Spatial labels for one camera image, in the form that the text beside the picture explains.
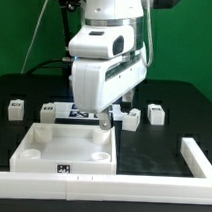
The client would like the white L-shaped obstacle fence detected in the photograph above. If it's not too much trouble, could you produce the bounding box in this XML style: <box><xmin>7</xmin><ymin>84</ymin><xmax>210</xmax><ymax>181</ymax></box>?
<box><xmin>0</xmin><ymin>137</ymin><xmax>212</xmax><ymax>205</ymax></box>

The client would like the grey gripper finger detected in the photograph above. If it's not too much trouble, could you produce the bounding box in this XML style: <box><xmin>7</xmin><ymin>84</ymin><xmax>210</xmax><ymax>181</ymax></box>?
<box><xmin>98</xmin><ymin>108</ymin><xmax>111</xmax><ymax>130</ymax></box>
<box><xmin>122</xmin><ymin>89</ymin><xmax>135</xmax><ymax>102</ymax></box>

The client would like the black cable bundle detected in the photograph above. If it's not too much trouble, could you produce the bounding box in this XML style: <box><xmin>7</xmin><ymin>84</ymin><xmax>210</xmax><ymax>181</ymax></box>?
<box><xmin>25</xmin><ymin>0</ymin><xmax>78</xmax><ymax>77</ymax></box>

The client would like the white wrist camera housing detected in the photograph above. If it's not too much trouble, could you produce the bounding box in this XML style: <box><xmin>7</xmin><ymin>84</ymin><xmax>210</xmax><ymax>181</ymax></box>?
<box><xmin>68</xmin><ymin>25</ymin><xmax>134</xmax><ymax>59</ymax></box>

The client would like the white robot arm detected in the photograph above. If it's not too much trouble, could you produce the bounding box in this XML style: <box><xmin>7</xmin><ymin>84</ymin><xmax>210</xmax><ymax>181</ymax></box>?
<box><xmin>65</xmin><ymin>0</ymin><xmax>181</xmax><ymax>130</ymax></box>

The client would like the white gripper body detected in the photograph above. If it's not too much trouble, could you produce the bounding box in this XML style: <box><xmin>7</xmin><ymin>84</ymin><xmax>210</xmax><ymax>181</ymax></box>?
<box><xmin>72</xmin><ymin>49</ymin><xmax>147</xmax><ymax>114</ymax></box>

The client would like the white base tag plate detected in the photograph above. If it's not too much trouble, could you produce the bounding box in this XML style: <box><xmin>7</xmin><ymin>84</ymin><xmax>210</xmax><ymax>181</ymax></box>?
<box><xmin>55</xmin><ymin>102</ymin><xmax>124</xmax><ymax>121</ymax></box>

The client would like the white cable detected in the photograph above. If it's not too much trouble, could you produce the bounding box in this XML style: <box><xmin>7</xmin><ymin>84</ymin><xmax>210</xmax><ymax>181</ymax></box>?
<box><xmin>20</xmin><ymin>0</ymin><xmax>55</xmax><ymax>76</ymax></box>

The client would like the white square table top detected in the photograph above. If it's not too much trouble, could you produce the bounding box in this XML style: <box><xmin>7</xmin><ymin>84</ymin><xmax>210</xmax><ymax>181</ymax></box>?
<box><xmin>9</xmin><ymin>123</ymin><xmax>117</xmax><ymax>175</ymax></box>

